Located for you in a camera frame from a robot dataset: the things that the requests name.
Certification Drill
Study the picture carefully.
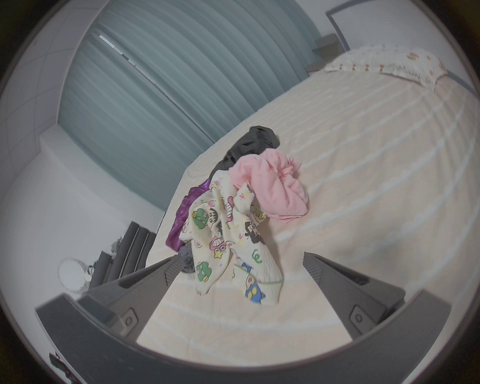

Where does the black garment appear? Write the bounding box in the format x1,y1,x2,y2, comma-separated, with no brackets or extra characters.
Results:
215,126,281,177

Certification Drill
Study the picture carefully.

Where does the grey bedside table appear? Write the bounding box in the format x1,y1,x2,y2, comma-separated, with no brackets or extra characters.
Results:
307,33,342,74

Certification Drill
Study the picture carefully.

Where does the black chest of drawers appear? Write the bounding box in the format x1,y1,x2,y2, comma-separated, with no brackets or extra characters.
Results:
88,221,156,289

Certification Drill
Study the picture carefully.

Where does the grey garment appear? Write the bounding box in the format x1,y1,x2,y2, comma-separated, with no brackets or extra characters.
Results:
179,245,196,274

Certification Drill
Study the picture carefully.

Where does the round white mirror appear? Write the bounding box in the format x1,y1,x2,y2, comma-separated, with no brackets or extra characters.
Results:
58,257,91,293

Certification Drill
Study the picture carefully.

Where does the pink garment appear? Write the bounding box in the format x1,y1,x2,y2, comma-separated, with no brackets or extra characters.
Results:
229,149,309,221

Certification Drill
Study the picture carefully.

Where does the white printed pillow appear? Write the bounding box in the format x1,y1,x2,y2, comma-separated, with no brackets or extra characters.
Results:
324,44,449,90

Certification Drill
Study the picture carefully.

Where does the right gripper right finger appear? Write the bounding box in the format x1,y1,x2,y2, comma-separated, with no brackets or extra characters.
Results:
303,251,407,341

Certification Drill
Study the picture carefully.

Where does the blue-green curtain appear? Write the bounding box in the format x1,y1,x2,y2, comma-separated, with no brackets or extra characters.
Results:
57,24,216,214
92,0,329,145

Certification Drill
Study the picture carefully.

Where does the bed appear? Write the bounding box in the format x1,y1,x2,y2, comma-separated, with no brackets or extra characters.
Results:
136,5,479,366

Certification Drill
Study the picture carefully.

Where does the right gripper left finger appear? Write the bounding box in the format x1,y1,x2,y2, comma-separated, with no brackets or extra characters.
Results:
77,256,184,343

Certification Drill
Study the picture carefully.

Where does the purple garment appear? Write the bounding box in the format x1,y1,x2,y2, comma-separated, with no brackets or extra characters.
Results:
166,178,212,251

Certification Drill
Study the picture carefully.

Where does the white printed pyjama top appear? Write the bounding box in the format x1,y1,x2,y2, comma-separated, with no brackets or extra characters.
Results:
179,176,284,305

